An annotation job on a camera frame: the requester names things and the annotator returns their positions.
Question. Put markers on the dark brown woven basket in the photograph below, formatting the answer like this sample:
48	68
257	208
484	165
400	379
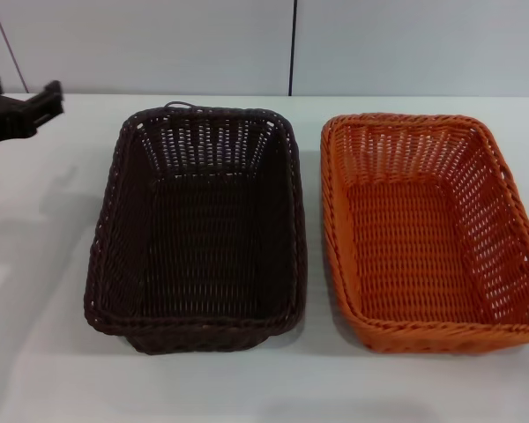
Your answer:
194	247

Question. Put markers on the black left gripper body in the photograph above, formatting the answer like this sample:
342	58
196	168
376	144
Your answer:
4	119

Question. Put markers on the orange woven basket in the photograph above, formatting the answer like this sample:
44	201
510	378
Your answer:
419	247

